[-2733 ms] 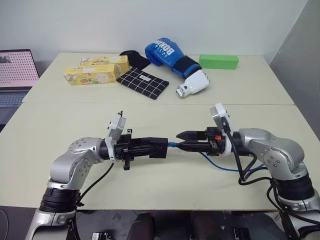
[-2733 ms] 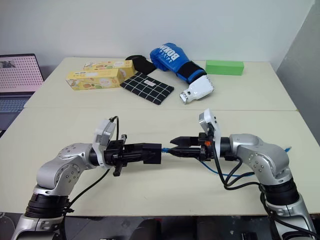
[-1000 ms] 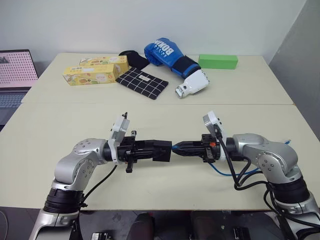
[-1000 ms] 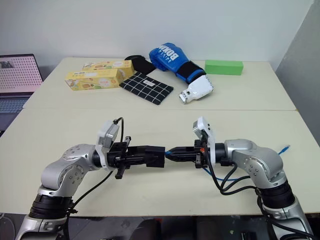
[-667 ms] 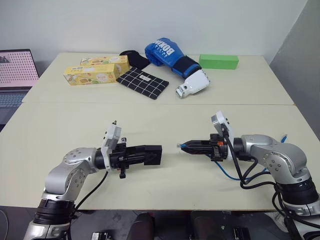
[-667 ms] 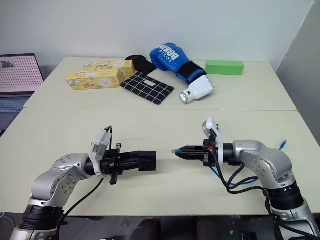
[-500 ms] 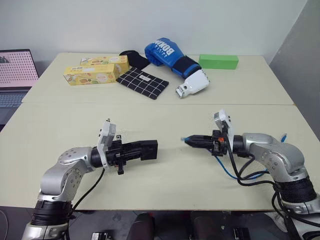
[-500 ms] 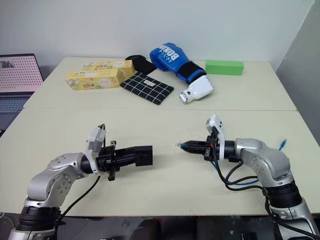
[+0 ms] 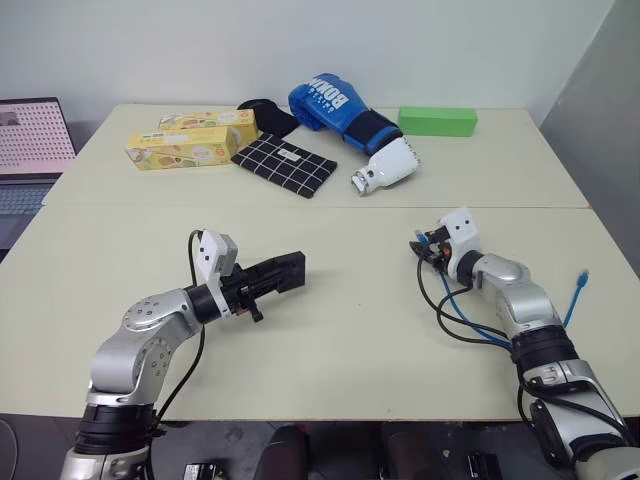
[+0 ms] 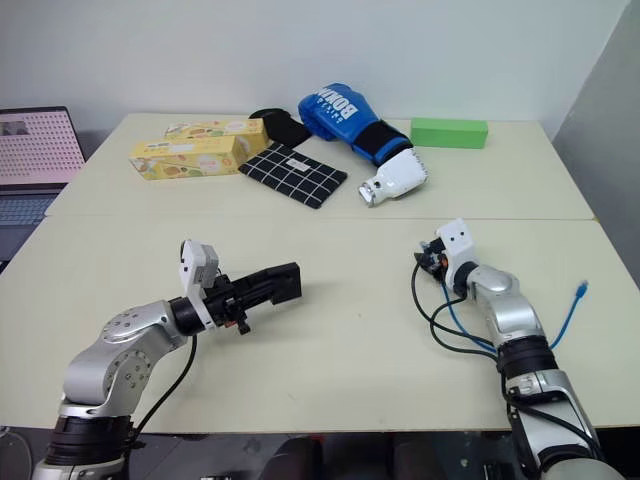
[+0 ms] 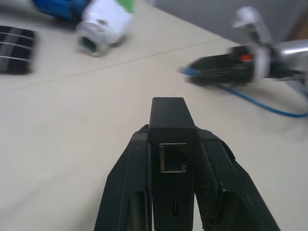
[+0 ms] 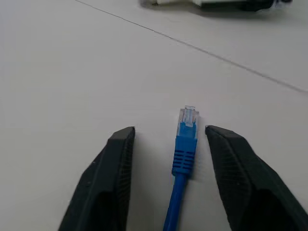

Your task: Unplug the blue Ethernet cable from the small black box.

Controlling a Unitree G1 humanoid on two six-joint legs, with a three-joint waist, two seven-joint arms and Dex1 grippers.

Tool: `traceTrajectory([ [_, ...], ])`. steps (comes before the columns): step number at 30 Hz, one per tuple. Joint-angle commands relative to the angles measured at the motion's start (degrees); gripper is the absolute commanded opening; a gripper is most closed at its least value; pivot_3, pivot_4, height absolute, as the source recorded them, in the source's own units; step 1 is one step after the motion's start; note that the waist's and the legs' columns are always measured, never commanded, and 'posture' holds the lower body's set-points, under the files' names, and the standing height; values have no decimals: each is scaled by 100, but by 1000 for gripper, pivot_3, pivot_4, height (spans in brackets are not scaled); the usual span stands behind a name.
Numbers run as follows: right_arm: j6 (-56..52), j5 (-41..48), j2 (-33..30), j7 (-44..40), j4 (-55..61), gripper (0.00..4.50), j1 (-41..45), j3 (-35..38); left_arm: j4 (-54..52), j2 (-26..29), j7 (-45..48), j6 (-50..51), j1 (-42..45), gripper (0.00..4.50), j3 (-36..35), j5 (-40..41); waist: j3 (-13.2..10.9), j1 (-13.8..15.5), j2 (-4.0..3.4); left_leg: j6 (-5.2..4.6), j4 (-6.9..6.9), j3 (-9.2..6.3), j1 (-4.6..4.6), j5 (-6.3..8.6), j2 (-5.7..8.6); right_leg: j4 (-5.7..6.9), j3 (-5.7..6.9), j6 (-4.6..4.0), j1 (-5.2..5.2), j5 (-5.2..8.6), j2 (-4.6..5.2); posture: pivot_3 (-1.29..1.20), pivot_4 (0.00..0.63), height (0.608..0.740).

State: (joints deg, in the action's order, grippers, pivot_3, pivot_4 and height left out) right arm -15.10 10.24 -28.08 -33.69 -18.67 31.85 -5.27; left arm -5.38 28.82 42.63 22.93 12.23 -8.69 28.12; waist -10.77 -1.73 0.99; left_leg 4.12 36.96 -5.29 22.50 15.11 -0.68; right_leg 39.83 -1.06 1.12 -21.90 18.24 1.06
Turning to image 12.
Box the blue Ethernet cable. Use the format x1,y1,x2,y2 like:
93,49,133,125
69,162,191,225
162,104,201,231

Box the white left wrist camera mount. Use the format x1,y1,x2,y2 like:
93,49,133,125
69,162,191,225
154,0,274,8

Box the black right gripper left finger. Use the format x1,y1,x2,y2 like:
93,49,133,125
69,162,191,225
57,126,136,231

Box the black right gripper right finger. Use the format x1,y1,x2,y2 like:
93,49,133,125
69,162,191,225
205,125,308,231

